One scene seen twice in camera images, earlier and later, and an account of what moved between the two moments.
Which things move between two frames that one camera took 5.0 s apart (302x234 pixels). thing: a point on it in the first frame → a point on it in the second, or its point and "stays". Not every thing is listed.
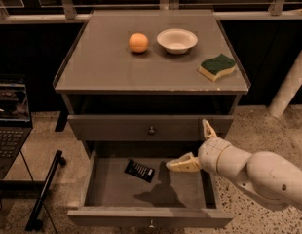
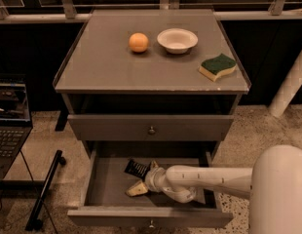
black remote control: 139,170 stays
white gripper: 211,155 → 153,178
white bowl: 176,40 stays
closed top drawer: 146,128 stays
